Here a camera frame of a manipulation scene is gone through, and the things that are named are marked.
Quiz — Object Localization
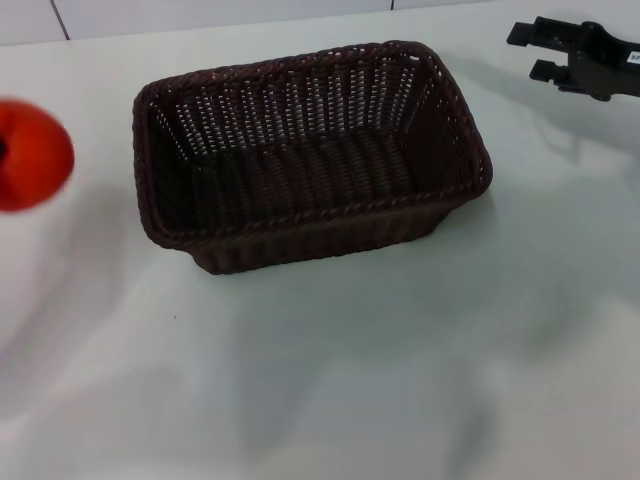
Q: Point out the orange tangerine fruit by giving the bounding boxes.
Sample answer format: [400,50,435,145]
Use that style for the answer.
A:
[0,98,76,214]

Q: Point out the dark woven rectangular basket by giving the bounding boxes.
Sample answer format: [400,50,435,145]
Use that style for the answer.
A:
[132,40,495,275]

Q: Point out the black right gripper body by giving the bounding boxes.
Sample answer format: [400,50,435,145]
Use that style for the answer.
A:
[558,21,640,104]

